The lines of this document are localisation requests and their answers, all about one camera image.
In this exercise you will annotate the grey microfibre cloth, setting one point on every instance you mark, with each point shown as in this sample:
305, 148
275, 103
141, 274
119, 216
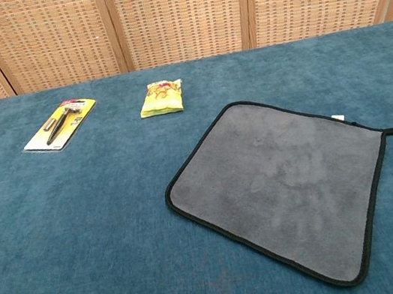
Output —
274, 179

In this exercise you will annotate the yellow snack packet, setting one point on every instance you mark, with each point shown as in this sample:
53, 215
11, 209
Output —
161, 100

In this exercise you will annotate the yellow razor blister pack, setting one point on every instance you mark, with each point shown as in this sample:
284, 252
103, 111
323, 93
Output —
62, 121

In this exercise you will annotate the blue carpet table cover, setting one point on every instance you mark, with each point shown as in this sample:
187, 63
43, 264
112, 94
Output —
82, 232

